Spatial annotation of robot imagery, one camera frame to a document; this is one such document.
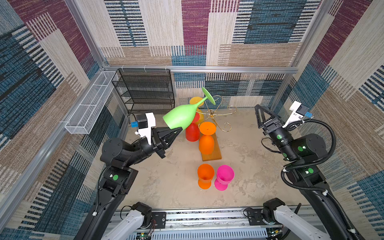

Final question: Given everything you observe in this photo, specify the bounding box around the orange wine glass back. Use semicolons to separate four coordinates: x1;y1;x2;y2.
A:
198;164;215;190

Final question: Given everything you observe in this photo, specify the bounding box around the pink wine glass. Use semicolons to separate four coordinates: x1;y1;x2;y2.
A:
215;165;235;191

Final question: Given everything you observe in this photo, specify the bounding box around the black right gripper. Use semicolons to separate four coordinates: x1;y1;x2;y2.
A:
253;105;298;161

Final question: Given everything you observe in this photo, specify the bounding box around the aluminium front rail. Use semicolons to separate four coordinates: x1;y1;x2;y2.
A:
77;205;334;240

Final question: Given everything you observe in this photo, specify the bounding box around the gold wire wine glass rack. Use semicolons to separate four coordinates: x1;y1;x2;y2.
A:
196;95;238;162

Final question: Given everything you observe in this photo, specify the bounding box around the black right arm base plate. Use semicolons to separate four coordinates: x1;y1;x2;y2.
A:
244;208;267;226

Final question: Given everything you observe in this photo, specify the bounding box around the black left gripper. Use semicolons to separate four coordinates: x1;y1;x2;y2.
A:
124;128;180;170

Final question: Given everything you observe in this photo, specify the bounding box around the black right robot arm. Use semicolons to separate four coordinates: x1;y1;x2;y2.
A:
255;101;363;240

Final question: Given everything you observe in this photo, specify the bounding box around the black corrugated cable conduit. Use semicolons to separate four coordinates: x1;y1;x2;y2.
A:
260;118;361;240

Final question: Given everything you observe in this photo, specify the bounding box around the white mesh wall basket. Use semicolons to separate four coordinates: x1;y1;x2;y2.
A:
65;71;117;135

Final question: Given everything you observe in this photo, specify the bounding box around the yellow wine glass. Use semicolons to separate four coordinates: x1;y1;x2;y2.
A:
188;96;206;124

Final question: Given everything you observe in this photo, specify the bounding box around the orange wine glass front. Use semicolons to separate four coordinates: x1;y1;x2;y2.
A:
199;122;216;155

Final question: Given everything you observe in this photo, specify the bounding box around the red wine glass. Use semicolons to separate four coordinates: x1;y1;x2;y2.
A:
186;113;200;142

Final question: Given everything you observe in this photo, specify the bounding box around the black mesh shelf rack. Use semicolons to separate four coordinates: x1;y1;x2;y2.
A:
112;69;175;114

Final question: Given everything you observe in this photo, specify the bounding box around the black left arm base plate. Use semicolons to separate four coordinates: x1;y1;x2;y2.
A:
142;212;167;230

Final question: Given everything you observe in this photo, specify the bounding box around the orange wine glass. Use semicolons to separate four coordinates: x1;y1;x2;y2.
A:
199;122;216;155
198;164;215;190

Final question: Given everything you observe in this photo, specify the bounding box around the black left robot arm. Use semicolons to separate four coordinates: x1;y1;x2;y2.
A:
75;127;183;240

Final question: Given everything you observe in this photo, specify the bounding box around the green wine glass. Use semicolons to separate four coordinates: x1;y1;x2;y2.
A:
163;88;216;130

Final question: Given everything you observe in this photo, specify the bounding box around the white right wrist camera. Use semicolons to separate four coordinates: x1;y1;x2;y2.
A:
283;101;313;128

